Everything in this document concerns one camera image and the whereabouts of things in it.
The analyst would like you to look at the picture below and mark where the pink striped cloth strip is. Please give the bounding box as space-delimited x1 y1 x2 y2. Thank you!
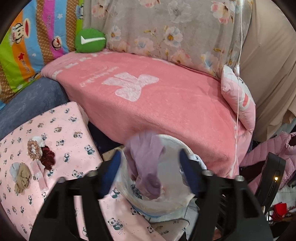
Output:
30 161 48 190

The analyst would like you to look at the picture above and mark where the red object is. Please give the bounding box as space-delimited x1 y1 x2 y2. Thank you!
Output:
270 203 289 222

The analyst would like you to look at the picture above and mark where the striped monkey print quilt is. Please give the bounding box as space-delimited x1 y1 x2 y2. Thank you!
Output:
0 0 85 105

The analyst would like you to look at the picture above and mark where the white trash bin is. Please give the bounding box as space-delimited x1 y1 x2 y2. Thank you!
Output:
113 134 208 223

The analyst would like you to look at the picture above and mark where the grey floral quilt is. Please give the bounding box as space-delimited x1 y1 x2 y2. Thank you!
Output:
82 0 253 78

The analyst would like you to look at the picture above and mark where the small pink pillow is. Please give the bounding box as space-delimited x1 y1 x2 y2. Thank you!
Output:
221 65 257 135

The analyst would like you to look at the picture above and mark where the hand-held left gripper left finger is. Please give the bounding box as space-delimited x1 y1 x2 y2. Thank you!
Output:
29 151 122 241

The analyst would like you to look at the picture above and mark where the pale blue scrunchie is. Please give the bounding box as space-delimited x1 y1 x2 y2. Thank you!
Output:
9 162 22 182

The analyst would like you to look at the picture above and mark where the blue-grey sofa cushion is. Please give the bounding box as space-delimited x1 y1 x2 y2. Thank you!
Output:
0 76 70 139

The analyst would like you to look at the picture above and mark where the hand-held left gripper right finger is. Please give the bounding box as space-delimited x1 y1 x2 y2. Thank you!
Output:
179 148 274 241

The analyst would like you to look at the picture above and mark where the beige scrunchie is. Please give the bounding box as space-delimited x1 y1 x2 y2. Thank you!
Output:
27 140 43 160

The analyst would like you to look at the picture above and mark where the purple cloth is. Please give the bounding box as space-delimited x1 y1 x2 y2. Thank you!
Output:
126 131 167 201

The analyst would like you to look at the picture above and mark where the dark red scrunchie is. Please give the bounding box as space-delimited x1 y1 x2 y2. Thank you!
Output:
40 146 56 170

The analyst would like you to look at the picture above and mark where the white cable with switch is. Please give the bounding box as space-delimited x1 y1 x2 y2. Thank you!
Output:
233 0 243 167

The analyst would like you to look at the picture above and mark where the pink quilted jacket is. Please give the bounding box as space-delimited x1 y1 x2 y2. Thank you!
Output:
239 132 296 197

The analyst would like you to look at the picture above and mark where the tan scrunchie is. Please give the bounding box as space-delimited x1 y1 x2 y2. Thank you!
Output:
14 163 31 193

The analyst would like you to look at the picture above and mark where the pink fleece blanket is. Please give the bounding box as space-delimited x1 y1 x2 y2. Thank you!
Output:
40 50 253 179

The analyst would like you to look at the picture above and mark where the green round cushion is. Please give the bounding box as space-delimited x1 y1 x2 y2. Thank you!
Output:
74 28 107 53

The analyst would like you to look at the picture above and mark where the white scrunchie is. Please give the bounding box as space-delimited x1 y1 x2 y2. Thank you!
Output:
31 136 47 147

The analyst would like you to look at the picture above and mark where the beige curtain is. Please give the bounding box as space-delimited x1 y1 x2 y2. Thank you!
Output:
239 0 296 142

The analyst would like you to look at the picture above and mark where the pink panda print tablecloth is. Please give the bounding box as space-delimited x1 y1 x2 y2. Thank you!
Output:
0 101 185 241

